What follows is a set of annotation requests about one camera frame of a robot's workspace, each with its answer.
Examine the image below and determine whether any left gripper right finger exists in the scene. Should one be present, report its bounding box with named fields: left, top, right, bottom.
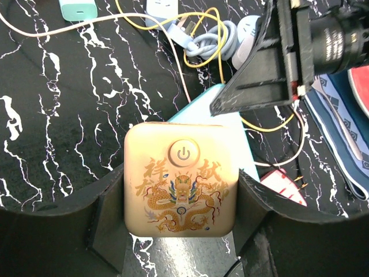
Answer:
left=233, top=171, right=368, bottom=276

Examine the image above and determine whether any silver metal fork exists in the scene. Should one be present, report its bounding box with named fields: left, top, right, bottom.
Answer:
left=315, top=88, right=363, bottom=160

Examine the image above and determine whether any teal small charger plug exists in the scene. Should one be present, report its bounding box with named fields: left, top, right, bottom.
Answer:
left=58, top=0, right=97, bottom=22

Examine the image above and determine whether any dark blue patterned placemat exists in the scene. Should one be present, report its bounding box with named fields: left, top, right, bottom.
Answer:
left=306, top=71, right=368, bottom=201

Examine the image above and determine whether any teal triangular power strip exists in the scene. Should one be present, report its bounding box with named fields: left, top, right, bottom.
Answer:
left=169, top=84, right=260, bottom=182

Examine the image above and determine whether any orange thin charging cable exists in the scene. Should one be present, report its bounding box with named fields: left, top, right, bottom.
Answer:
left=0, top=0, right=306, bottom=168

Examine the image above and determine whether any pink square plug adapter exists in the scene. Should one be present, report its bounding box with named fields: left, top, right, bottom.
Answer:
left=261, top=169, right=307, bottom=207

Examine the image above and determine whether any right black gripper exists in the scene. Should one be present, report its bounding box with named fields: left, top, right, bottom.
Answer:
left=209, top=1, right=368, bottom=116

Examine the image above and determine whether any round light blue power socket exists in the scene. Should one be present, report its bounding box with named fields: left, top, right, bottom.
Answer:
left=232, top=15, right=260, bottom=70

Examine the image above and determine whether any red floral ceramic plate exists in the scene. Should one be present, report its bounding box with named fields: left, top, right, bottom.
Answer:
left=348, top=65, right=369, bottom=117

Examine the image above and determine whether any light blue long power strip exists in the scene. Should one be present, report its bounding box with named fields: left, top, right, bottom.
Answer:
left=145, top=0, right=179, bottom=29

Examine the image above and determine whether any grey bundled cord with plug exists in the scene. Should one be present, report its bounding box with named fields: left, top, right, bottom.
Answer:
left=167, top=20, right=240, bottom=61

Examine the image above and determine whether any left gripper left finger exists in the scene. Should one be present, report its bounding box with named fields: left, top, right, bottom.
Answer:
left=1, top=165, right=128, bottom=276

